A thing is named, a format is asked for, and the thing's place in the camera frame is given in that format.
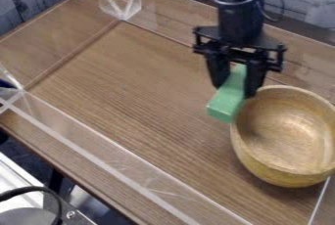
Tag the green rectangular block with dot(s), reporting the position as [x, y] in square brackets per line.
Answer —
[228, 99]

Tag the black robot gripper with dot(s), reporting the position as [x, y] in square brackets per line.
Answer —
[236, 40]

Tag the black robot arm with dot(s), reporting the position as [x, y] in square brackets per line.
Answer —
[237, 40]

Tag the brown wooden bowl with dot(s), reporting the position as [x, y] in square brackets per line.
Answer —
[283, 136]

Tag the grey metal bracket with screw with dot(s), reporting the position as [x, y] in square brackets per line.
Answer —
[71, 215]

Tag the clear acrylic front barrier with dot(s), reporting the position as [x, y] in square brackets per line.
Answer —
[112, 173]

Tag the clear acrylic corner bracket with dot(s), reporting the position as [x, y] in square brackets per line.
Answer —
[120, 9]

